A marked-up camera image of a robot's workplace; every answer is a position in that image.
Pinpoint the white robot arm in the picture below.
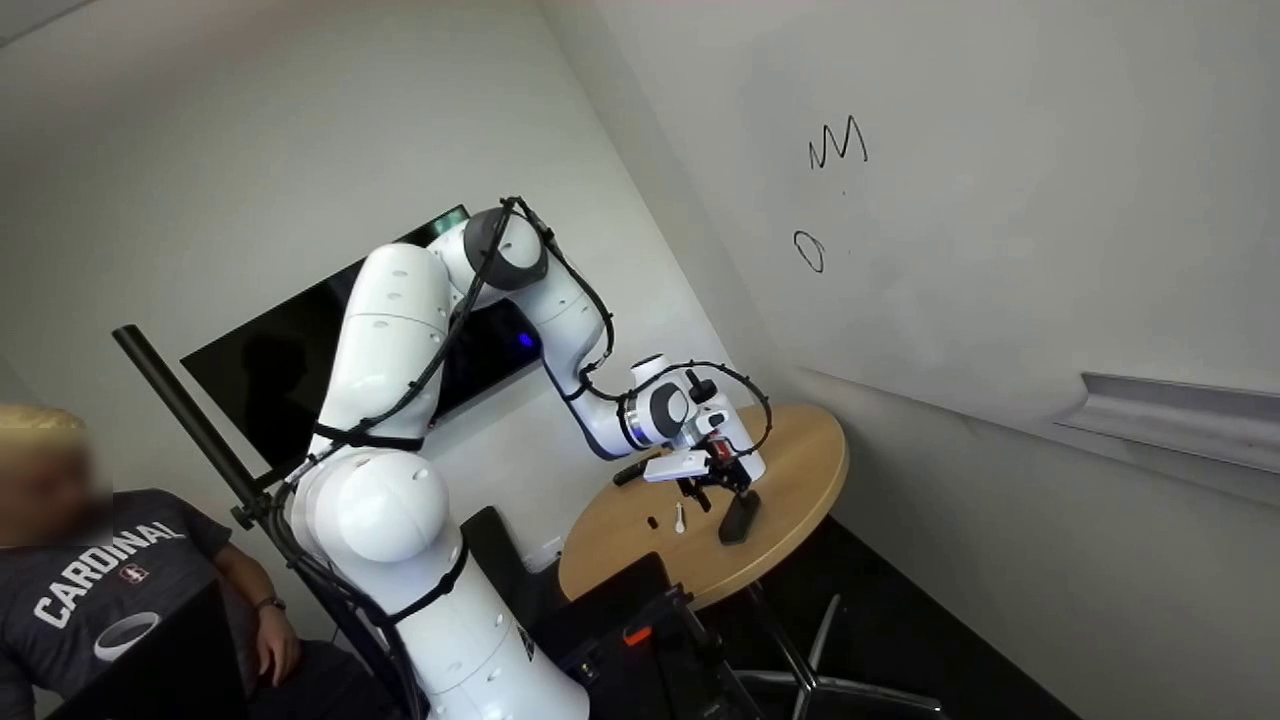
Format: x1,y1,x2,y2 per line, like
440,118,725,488
287,198,763,720

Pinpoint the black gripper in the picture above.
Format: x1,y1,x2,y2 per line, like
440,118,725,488
674,456,753,507

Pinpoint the white whiteboard marker tray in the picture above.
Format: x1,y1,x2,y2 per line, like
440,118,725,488
1061,372,1280,456

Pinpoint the wall whiteboard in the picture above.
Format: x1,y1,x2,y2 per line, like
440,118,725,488
565,0,1280,501

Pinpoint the wall mounted black monitor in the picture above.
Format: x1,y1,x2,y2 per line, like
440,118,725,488
183,203,538,471

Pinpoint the black office chair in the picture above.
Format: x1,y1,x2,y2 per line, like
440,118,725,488
465,507,763,720

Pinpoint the white water bottle red logo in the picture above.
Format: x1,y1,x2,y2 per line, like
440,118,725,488
704,414,763,488

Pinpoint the black tripod pole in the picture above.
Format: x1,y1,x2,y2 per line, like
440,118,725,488
113,323,426,720

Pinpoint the white dry erase marker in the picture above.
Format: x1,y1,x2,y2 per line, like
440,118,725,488
672,505,686,538

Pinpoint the black remote on table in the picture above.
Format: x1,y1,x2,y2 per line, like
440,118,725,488
610,456,648,485

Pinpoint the round wooden table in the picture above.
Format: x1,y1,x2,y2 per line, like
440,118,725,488
554,404,848,609

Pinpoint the person in grey shirt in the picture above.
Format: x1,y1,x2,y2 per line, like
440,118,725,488
0,401,315,720

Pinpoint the black whiteboard eraser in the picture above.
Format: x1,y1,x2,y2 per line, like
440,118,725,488
716,491,759,544

